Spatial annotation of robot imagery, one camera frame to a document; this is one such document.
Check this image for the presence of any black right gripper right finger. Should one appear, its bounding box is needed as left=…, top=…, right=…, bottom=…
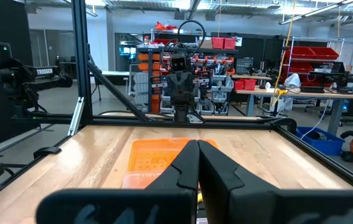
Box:
left=198, top=139, right=353, bottom=224

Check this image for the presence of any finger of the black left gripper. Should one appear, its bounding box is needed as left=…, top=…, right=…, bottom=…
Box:
left=181, top=73, right=196, bottom=96
left=166, top=73, right=181, bottom=96

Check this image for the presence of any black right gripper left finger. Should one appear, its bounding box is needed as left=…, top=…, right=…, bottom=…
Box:
left=35, top=139, right=200, bottom=224

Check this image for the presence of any clear plastic supply box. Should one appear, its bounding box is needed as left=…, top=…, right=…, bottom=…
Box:
left=121, top=170, right=164, bottom=190

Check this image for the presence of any orange plastic box lid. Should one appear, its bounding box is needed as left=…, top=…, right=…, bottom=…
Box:
left=128, top=138, right=218, bottom=172

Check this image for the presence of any shelving unit with orange drawers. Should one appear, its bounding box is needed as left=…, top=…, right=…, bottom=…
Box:
left=136, top=46, right=239, bottom=116

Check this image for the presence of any cyan lit screen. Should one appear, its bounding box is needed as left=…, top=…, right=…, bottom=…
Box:
left=119, top=46, right=136, bottom=57

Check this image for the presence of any red-orange bag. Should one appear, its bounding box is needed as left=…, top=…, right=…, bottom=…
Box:
left=154, top=21, right=177, bottom=31

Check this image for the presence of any gray drawer organizer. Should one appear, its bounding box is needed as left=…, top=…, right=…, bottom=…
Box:
left=236, top=57, right=254, bottom=75

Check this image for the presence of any white table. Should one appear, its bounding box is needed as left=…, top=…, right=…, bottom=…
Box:
left=100, top=70, right=130, bottom=94

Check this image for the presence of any small wooden table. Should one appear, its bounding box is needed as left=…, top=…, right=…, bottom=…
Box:
left=231, top=73, right=272, bottom=80

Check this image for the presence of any blue plastic bin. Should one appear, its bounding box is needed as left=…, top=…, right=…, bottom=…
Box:
left=296, top=126, right=346, bottom=156

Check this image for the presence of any large red bin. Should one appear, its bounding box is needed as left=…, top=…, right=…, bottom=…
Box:
left=288, top=61, right=316, bottom=74
left=309, top=47, right=340, bottom=60
left=285, top=46, right=317, bottom=60

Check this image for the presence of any long wooden workbench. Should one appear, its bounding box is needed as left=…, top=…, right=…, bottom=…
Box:
left=234, top=86, right=353, bottom=136

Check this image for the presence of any black lab equipment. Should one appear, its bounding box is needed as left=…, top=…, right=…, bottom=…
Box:
left=300, top=60, right=351, bottom=94

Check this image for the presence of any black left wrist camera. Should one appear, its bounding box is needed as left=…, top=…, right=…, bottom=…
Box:
left=169, top=53, right=189, bottom=74

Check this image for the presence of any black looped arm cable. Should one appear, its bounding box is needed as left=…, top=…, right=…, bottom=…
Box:
left=159, top=20, right=207, bottom=74

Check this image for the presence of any black corner bracket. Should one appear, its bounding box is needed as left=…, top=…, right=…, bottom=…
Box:
left=271, top=117, right=298, bottom=135

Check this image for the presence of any black aluminium table frame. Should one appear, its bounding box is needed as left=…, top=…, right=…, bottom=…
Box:
left=0, top=0, right=353, bottom=206

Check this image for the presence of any hanging yellow cable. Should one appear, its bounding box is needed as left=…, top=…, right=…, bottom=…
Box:
left=271, top=0, right=297, bottom=106

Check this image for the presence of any silver angle bracket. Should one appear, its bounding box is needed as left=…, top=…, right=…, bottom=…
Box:
left=67, top=96, right=85, bottom=137

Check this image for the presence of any white wire rack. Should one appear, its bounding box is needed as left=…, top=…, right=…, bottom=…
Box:
left=281, top=37, right=345, bottom=90

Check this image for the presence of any white cable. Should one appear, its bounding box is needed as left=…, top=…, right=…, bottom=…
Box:
left=299, top=99, right=329, bottom=141

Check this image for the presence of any black frame clamp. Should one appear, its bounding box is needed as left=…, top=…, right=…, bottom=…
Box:
left=32, top=146, right=62, bottom=159

